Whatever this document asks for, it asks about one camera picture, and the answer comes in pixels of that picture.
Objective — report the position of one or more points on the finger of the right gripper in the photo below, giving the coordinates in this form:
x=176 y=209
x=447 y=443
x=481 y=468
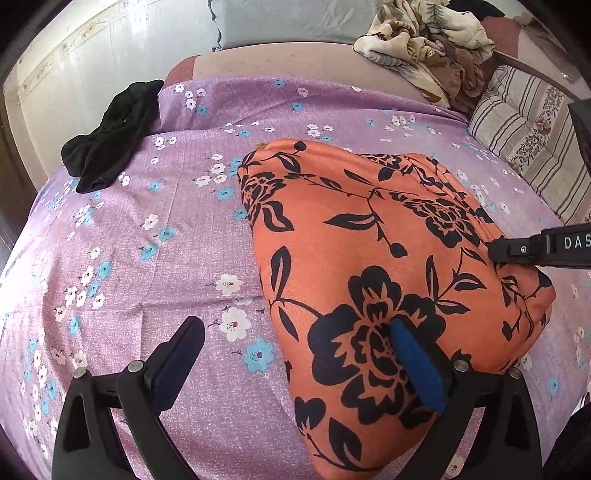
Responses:
x=527 y=251

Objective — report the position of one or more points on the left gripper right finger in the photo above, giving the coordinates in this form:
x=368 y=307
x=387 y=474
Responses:
x=506 y=445

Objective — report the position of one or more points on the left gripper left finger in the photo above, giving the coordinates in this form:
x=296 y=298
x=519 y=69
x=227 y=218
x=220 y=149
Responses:
x=87 y=443

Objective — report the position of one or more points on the orange black floral blouse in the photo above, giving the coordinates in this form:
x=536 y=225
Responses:
x=348 y=243

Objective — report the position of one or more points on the striped floral cushion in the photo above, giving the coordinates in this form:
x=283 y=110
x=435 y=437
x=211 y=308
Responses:
x=526 y=121

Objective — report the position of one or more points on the purple floral bed sheet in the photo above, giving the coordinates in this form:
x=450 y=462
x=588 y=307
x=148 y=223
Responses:
x=98 y=280

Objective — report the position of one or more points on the pink padded headboard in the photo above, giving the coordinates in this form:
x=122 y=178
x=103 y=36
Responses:
x=533 y=45

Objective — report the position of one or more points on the beige brown floral blanket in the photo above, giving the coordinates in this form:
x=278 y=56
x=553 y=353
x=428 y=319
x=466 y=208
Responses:
x=438 y=50

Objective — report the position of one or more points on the black garment on headboard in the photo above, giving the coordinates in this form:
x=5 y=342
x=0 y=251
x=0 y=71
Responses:
x=481 y=9

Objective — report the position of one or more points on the pink quilted mattress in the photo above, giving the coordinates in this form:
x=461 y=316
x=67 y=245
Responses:
x=331 y=62

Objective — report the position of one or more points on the black crumpled garment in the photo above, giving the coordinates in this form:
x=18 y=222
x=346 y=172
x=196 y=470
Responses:
x=97 y=159

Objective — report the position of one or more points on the grey pillow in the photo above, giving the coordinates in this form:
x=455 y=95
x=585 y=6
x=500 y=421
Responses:
x=252 y=22

